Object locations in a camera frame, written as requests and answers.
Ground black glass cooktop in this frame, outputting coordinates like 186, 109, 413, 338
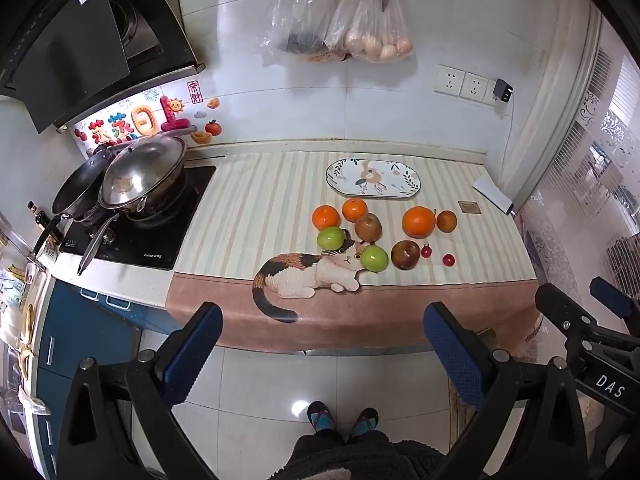
59, 165, 217, 271

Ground colourful character wall sticker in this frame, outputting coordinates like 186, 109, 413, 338
75, 89, 193, 145

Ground white wall socket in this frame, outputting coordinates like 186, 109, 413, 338
434, 65, 466, 97
460, 72, 490, 103

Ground green apple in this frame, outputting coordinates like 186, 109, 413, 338
317, 226, 347, 251
361, 245, 390, 273

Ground striped cat-print table mat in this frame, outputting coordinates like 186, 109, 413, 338
166, 150, 543, 353

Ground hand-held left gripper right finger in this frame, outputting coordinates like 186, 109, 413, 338
423, 301, 593, 480

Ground person's left shoe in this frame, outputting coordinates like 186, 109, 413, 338
306, 401, 337, 433

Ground dark red apple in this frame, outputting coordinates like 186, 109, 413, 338
390, 240, 421, 270

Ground glass wok lid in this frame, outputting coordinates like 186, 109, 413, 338
98, 135, 187, 206

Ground clear plastic bag of eggs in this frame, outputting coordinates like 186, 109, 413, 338
325, 0, 416, 63

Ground blue kitchen cabinet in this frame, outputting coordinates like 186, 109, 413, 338
20, 280, 171, 480

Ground oval floral ceramic plate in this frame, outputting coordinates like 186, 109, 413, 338
326, 158, 421, 197

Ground clear plastic bag dark contents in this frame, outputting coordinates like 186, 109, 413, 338
260, 0, 351, 63

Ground person's dark fleece clothing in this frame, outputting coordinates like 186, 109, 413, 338
292, 430, 446, 480

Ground white paper card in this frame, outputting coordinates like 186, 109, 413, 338
472, 176, 516, 216

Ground large orange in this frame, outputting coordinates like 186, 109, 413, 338
402, 206, 437, 239

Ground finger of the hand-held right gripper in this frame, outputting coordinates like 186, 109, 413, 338
535, 283, 601, 342
589, 276, 640, 321

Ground black frying pan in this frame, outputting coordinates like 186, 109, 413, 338
32, 147, 113, 256

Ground frosted patterned glass door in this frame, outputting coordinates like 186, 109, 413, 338
520, 10, 640, 311

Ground brownish red apple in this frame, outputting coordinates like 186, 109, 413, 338
354, 213, 383, 242

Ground person's shoe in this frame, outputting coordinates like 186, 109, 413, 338
349, 407, 380, 438
306, 401, 337, 433

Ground person's right shoe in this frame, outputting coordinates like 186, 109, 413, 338
349, 407, 380, 438

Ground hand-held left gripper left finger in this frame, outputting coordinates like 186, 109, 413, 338
57, 301, 224, 480

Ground small orange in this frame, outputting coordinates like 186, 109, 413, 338
312, 205, 342, 231
342, 198, 369, 223

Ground black range hood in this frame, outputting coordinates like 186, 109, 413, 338
0, 0, 206, 133

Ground steel wok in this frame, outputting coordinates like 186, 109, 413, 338
77, 157, 190, 276

